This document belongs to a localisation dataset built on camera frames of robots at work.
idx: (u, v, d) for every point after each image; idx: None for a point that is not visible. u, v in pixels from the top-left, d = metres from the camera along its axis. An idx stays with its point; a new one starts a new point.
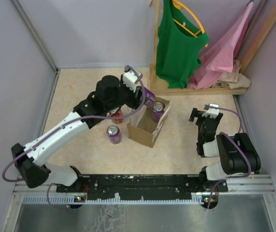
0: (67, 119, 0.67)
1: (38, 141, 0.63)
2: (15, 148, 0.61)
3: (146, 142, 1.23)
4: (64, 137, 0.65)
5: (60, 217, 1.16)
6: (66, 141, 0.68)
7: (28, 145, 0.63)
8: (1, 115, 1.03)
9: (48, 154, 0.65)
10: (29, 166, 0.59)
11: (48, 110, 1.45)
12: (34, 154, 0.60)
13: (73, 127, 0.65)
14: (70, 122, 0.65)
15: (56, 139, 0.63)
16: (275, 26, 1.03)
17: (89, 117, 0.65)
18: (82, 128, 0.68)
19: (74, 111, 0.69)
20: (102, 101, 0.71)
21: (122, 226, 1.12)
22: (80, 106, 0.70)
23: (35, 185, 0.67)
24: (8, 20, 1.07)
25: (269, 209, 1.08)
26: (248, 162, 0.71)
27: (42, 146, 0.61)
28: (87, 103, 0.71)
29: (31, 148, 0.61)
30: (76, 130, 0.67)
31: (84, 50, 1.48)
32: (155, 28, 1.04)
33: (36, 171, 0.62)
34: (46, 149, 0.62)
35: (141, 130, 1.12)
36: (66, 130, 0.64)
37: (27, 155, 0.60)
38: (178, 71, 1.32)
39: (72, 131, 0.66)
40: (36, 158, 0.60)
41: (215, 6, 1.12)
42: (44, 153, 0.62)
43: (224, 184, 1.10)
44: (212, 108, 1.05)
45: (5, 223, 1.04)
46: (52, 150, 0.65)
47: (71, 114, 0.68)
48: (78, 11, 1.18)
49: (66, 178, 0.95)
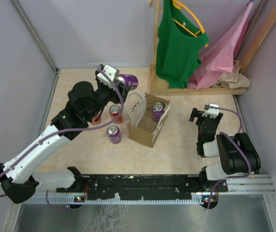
0: (45, 133, 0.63)
1: (17, 160, 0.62)
2: None
3: (146, 142, 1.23)
4: (43, 153, 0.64)
5: (60, 217, 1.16)
6: (48, 154, 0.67)
7: (7, 164, 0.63)
8: (1, 115, 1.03)
9: (30, 170, 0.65)
10: (8, 186, 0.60)
11: (48, 110, 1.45)
12: (13, 174, 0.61)
13: (50, 142, 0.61)
14: (46, 137, 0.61)
15: (33, 156, 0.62)
16: (275, 26, 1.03)
17: (65, 131, 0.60)
18: (62, 140, 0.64)
19: (52, 124, 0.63)
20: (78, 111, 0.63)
21: (122, 226, 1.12)
22: (58, 119, 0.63)
23: (23, 199, 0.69)
24: (7, 20, 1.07)
25: (269, 209, 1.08)
26: (248, 162, 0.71)
27: (20, 165, 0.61)
28: (62, 115, 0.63)
29: (9, 168, 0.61)
30: (55, 143, 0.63)
31: (85, 50, 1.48)
32: (155, 28, 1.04)
33: (18, 188, 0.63)
34: (23, 167, 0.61)
35: (141, 130, 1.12)
36: (44, 146, 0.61)
37: (6, 175, 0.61)
38: (178, 71, 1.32)
39: (50, 146, 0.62)
40: (15, 178, 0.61)
41: (215, 6, 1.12)
42: (22, 172, 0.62)
43: (224, 184, 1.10)
44: (213, 108, 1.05)
45: (5, 223, 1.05)
46: (33, 165, 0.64)
47: (49, 127, 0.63)
48: (78, 11, 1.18)
49: (62, 181, 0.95)
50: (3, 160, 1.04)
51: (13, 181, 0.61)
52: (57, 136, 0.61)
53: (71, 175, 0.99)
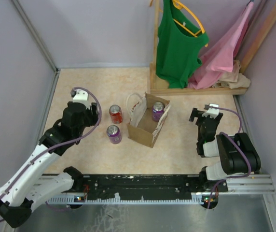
0: (34, 153, 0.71)
1: (11, 184, 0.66)
2: None
3: (146, 142, 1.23)
4: (36, 172, 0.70)
5: (60, 217, 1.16)
6: (39, 174, 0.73)
7: (1, 190, 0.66)
8: (1, 116, 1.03)
9: (24, 193, 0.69)
10: (6, 210, 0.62)
11: (48, 110, 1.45)
12: (9, 197, 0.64)
13: (42, 160, 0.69)
14: (37, 156, 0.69)
15: (27, 176, 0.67)
16: (275, 26, 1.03)
17: (58, 145, 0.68)
18: (52, 157, 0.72)
19: (40, 144, 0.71)
20: (70, 126, 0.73)
21: (122, 226, 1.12)
22: (47, 137, 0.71)
23: (20, 223, 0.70)
24: (8, 20, 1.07)
25: (269, 209, 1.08)
26: (248, 162, 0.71)
27: (15, 187, 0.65)
28: (52, 132, 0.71)
29: (4, 192, 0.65)
30: (46, 161, 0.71)
31: (85, 50, 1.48)
32: (155, 28, 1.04)
33: (15, 210, 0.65)
34: (19, 189, 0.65)
35: (141, 130, 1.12)
36: (36, 165, 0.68)
37: (2, 200, 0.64)
38: (178, 71, 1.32)
39: (42, 164, 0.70)
40: (12, 201, 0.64)
41: (216, 6, 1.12)
42: (18, 194, 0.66)
43: (224, 184, 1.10)
44: (213, 107, 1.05)
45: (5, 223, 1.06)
46: (27, 187, 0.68)
47: (37, 147, 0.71)
48: (78, 11, 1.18)
49: (61, 186, 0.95)
50: (3, 160, 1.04)
51: (9, 205, 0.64)
52: (47, 153, 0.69)
53: (67, 178, 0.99)
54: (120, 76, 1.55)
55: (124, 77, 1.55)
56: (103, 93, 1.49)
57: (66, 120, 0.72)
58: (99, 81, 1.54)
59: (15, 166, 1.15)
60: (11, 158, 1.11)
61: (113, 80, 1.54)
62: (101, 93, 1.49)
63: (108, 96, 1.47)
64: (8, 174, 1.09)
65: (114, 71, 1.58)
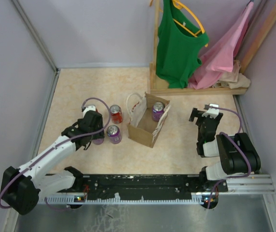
0: (57, 140, 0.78)
1: (34, 162, 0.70)
2: (9, 171, 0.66)
3: (146, 142, 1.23)
4: (56, 157, 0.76)
5: (60, 217, 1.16)
6: (56, 162, 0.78)
7: (22, 167, 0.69)
8: (2, 116, 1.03)
9: (41, 175, 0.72)
10: (27, 183, 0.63)
11: (48, 109, 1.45)
12: (32, 172, 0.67)
13: (64, 146, 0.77)
14: (61, 142, 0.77)
15: (51, 157, 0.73)
16: (275, 26, 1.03)
17: (80, 136, 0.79)
18: (70, 148, 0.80)
19: (62, 135, 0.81)
20: (89, 126, 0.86)
21: (122, 226, 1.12)
22: (68, 130, 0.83)
23: (27, 210, 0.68)
24: (8, 20, 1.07)
25: (269, 209, 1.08)
26: (248, 162, 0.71)
27: (38, 165, 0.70)
28: (73, 128, 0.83)
29: (27, 167, 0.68)
30: (65, 150, 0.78)
31: (85, 50, 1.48)
32: (155, 28, 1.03)
33: (32, 189, 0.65)
34: (41, 167, 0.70)
35: (141, 130, 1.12)
36: (59, 150, 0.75)
37: (24, 175, 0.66)
38: (178, 71, 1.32)
39: (63, 151, 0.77)
40: (34, 176, 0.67)
41: (216, 6, 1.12)
42: (39, 172, 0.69)
43: (224, 184, 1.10)
44: (213, 108, 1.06)
45: (5, 223, 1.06)
46: (46, 169, 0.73)
47: (60, 137, 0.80)
48: (78, 11, 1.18)
49: (64, 181, 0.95)
50: (3, 160, 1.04)
51: (31, 180, 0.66)
52: (69, 142, 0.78)
53: (70, 175, 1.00)
54: (120, 76, 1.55)
55: (124, 77, 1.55)
56: (103, 93, 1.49)
57: (88, 120, 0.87)
58: (99, 81, 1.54)
59: (15, 166, 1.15)
60: (11, 158, 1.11)
61: (113, 80, 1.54)
62: (101, 92, 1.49)
63: (108, 96, 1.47)
64: None
65: (114, 70, 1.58)
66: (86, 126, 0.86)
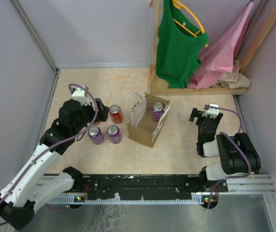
0: (34, 154, 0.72)
1: (13, 184, 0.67)
2: None
3: (146, 142, 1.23)
4: (38, 172, 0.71)
5: (60, 217, 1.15)
6: (41, 173, 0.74)
7: (4, 191, 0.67)
8: (2, 116, 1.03)
9: (27, 193, 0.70)
10: (10, 210, 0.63)
11: (48, 109, 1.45)
12: (13, 198, 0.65)
13: (44, 159, 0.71)
14: (38, 156, 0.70)
15: (30, 175, 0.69)
16: (275, 26, 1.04)
17: (58, 144, 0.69)
18: (53, 157, 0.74)
19: (41, 143, 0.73)
20: (67, 125, 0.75)
21: (122, 226, 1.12)
22: (47, 136, 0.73)
23: (23, 225, 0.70)
24: (8, 19, 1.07)
25: (269, 209, 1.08)
26: (248, 162, 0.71)
27: (18, 188, 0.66)
28: (51, 132, 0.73)
29: (7, 193, 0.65)
30: (47, 161, 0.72)
31: (85, 50, 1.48)
32: (155, 28, 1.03)
33: (18, 212, 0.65)
34: (22, 188, 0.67)
35: (141, 130, 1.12)
36: (38, 165, 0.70)
37: (6, 201, 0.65)
38: (179, 71, 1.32)
39: (44, 163, 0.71)
40: (16, 201, 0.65)
41: (216, 6, 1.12)
42: (21, 194, 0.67)
43: (224, 184, 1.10)
44: (213, 108, 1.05)
45: (5, 223, 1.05)
46: (29, 187, 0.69)
47: (39, 147, 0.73)
48: (78, 11, 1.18)
49: (60, 183, 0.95)
50: (3, 160, 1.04)
51: (14, 204, 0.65)
52: (48, 153, 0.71)
53: (67, 178, 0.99)
54: (120, 76, 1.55)
55: (124, 77, 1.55)
56: (103, 93, 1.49)
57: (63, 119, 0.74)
58: (99, 81, 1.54)
59: (15, 166, 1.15)
60: (11, 158, 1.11)
61: (113, 80, 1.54)
62: (101, 92, 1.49)
63: (108, 96, 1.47)
64: (8, 174, 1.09)
65: (114, 71, 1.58)
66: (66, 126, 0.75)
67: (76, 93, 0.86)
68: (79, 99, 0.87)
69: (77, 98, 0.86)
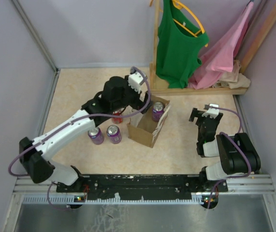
0: (74, 116, 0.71)
1: (48, 136, 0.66)
2: (24, 142, 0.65)
3: (146, 142, 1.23)
4: (72, 133, 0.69)
5: (60, 217, 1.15)
6: (73, 137, 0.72)
7: (37, 139, 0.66)
8: (2, 116, 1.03)
9: (55, 150, 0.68)
10: (38, 158, 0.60)
11: (48, 109, 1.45)
12: (43, 148, 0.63)
13: (81, 123, 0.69)
14: (77, 119, 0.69)
15: (65, 133, 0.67)
16: (275, 26, 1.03)
17: (97, 115, 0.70)
18: (89, 124, 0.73)
19: (82, 109, 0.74)
20: (109, 100, 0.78)
21: (122, 226, 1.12)
22: (89, 104, 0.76)
23: (40, 181, 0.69)
24: (8, 19, 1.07)
25: (269, 210, 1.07)
26: (248, 162, 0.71)
27: (51, 140, 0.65)
28: (94, 102, 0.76)
29: (40, 141, 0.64)
30: (82, 127, 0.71)
31: (85, 50, 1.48)
32: (155, 28, 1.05)
33: (42, 165, 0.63)
34: (54, 142, 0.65)
35: (141, 130, 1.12)
36: (75, 126, 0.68)
37: (36, 148, 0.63)
38: (179, 71, 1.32)
39: (80, 127, 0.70)
40: (45, 152, 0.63)
41: (216, 6, 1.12)
42: (51, 148, 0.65)
43: (224, 184, 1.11)
44: (213, 108, 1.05)
45: (5, 223, 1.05)
46: (59, 145, 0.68)
47: (79, 111, 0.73)
48: (78, 11, 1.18)
49: (70, 174, 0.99)
50: (3, 160, 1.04)
51: (43, 154, 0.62)
52: (86, 119, 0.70)
53: (75, 172, 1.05)
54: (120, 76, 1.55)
55: None
56: None
57: (106, 94, 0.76)
58: (99, 81, 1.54)
59: (15, 166, 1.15)
60: (11, 158, 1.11)
61: None
62: None
63: None
64: (8, 174, 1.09)
65: (114, 71, 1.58)
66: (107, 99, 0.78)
67: (133, 76, 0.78)
68: (132, 83, 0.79)
69: (131, 81, 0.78)
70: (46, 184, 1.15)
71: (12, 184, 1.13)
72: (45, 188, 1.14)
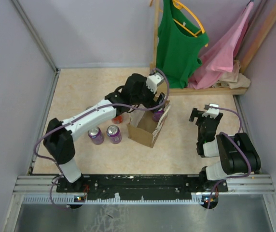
0: (99, 103, 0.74)
1: (76, 118, 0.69)
2: (54, 122, 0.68)
3: (146, 142, 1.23)
4: (97, 119, 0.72)
5: (60, 217, 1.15)
6: (95, 124, 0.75)
7: (65, 121, 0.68)
8: (2, 116, 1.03)
9: (80, 133, 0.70)
10: (67, 137, 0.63)
11: (48, 109, 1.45)
12: (72, 128, 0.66)
13: (106, 110, 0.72)
14: (103, 106, 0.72)
15: (92, 117, 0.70)
16: None
17: (121, 105, 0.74)
18: (111, 113, 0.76)
19: (105, 99, 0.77)
20: (130, 94, 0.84)
21: (122, 225, 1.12)
22: (112, 95, 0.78)
23: (62, 162, 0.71)
24: (8, 19, 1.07)
25: (269, 210, 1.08)
26: (248, 162, 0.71)
27: (80, 122, 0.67)
28: (116, 94, 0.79)
29: (69, 122, 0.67)
30: (106, 115, 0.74)
31: (85, 50, 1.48)
32: (155, 28, 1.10)
33: (69, 145, 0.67)
34: (82, 125, 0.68)
35: (141, 130, 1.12)
36: (101, 112, 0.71)
37: (65, 128, 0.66)
38: (179, 71, 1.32)
39: (104, 114, 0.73)
40: (74, 132, 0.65)
41: (216, 6, 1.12)
42: (79, 129, 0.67)
43: (224, 184, 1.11)
44: (213, 108, 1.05)
45: (5, 223, 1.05)
46: (84, 128, 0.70)
47: (104, 100, 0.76)
48: (78, 11, 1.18)
49: (76, 169, 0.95)
50: (3, 160, 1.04)
51: (72, 134, 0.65)
52: (110, 107, 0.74)
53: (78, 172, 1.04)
54: (120, 76, 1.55)
55: (124, 77, 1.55)
56: (103, 93, 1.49)
57: (129, 87, 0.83)
58: (99, 81, 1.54)
59: (15, 166, 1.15)
60: (11, 158, 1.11)
61: (113, 80, 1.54)
62: (100, 92, 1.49)
63: None
64: (8, 174, 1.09)
65: (114, 70, 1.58)
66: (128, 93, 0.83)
67: (152, 77, 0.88)
68: (150, 83, 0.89)
69: (149, 81, 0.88)
70: (46, 184, 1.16)
71: (12, 184, 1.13)
72: (45, 188, 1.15)
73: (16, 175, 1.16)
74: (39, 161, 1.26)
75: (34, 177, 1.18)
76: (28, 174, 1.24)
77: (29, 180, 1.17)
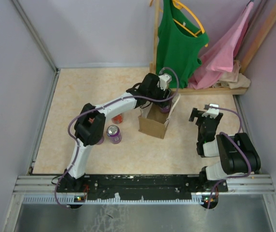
0: (123, 94, 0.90)
1: (106, 104, 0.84)
2: (87, 107, 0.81)
3: (157, 133, 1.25)
4: (121, 107, 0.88)
5: (60, 217, 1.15)
6: (119, 111, 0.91)
7: (97, 106, 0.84)
8: (2, 116, 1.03)
9: (109, 117, 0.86)
10: (102, 117, 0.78)
11: (48, 110, 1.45)
12: (104, 111, 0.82)
13: (130, 100, 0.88)
14: (128, 96, 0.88)
15: (118, 105, 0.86)
16: (275, 27, 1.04)
17: (143, 97, 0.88)
18: (131, 104, 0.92)
19: (127, 92, 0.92)
20: (147, 90, 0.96)
21: (122, 226, 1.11)
22: (131, 90, 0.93)
23: (90, 143, 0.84)
24: (8, 20, 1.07)
25: (269, 210, 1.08)
26: (248, 162, 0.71)
27: (110, 108, 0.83)
28: (135, 89, 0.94)
29: (102, 107, 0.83)
30: (129, 104, 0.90)
31: (85, 50, 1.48)
32: (155, 28, 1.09)
33: (100, 126, 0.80)
34: (111, 110, 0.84)
35: (153, 122, 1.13)
36: (125, 102, 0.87)
37: (99, 111, 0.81)
38: (179, 71, 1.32)
39: (127, 104, 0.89)
40: (106, 114, 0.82)
41: (216, 6, 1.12)
42: (109, 113, 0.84)
43: (224, 183, 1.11)
44: (213, 107, 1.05)
45: (5, 223, 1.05)
46: (112, 114, 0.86)
47: (126, 93, 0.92)
48: (78, 11, 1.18)
49: (83, 165, 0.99)
50: (3, 160, 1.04)
51: (104, 117, 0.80)
52: (132, 98, 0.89)
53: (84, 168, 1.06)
54: (120, 76, 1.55)
55: (124, 77, 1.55)
56: (103, 94, 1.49)
57: (146, 83, 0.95)
58: (99, 81, 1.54)
59: (15, 166, 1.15)
60: (11, 158, 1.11)
61: (113, 80, 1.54)
62: (100, 93, 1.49)
63: (108, 96, 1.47)
64: (8, 174, 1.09)
65: (114, 70, 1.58)
66: (144, 89, 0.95)
67: (162, 76, 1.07)
68: (161, 82, 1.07)
69: (161, 81, 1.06)
70: (46, 184, 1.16)
71: (12, 184, 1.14)
72: (45, 188, 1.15)
73: (16, 175, 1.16)
74: (39, 161, 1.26)
75: (34, 177, 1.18)
76: (28, 174, 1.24)
77: (29, 180, 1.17)
